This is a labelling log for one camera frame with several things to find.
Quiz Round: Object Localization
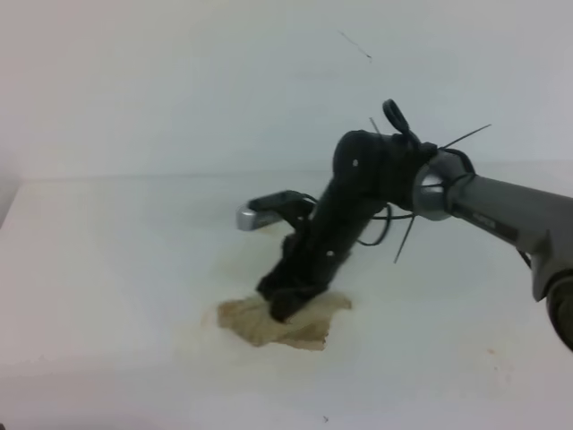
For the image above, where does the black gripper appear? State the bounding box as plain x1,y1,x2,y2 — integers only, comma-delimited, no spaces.
256,179,385,323

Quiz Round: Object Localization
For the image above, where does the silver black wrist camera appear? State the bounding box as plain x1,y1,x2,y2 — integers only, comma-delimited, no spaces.
235,190,317,231

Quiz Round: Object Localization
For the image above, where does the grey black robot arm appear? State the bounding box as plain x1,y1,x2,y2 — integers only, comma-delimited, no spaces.
257,130,572,346

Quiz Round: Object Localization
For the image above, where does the green-beige rag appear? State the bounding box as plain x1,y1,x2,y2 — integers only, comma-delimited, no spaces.
217,292,352,351

